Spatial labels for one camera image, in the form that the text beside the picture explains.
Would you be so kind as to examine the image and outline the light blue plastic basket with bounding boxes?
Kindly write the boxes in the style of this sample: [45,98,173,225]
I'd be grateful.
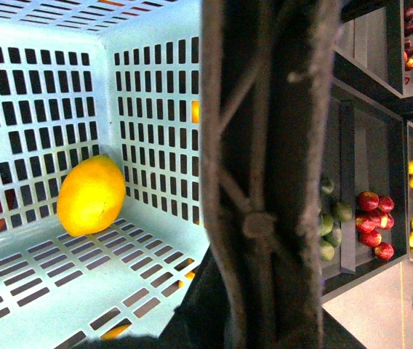
[0,1,208,348]

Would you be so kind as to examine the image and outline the green limes pile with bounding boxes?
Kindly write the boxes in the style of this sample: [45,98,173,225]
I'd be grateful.
[318,176,353,262]

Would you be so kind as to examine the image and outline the red apples pile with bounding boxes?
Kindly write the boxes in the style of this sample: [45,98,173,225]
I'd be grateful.
[355,190,395,261]

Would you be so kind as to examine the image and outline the black produce display shelf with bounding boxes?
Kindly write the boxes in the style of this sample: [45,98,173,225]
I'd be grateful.
[322,1,413,302]

